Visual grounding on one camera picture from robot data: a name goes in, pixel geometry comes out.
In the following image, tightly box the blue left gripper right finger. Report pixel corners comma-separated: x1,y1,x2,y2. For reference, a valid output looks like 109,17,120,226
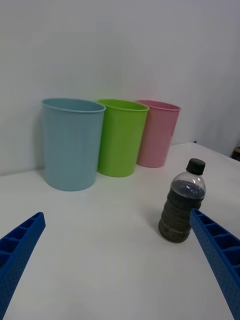
190,208,240,320

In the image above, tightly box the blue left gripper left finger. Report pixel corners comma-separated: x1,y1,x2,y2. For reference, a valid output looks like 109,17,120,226
0,211,47,320

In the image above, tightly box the dark plastic bottle black cap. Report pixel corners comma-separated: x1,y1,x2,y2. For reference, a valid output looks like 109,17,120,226
157,158,207,244

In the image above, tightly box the pale blue plastic bin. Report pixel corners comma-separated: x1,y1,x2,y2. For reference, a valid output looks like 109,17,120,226
41,97,107,192

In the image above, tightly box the pink plastic bin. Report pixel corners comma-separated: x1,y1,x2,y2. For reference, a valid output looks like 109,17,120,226
134,99,181,169

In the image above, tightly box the green plastic bin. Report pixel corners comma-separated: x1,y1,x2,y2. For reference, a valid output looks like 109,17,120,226
96,98,150,178

